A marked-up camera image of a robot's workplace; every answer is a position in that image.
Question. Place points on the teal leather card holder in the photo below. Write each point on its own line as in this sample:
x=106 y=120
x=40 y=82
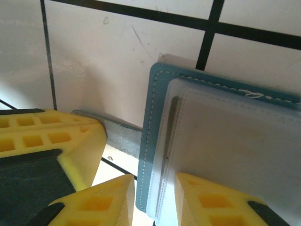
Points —
x=235 y=141

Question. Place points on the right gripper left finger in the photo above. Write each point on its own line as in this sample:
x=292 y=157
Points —
x=94 y=207

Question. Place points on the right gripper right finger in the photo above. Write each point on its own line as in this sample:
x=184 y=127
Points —
x=211 y=207

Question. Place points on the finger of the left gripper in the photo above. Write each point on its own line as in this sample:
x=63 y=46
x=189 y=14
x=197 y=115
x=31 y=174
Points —
x=47 y=117
x=35 y=174

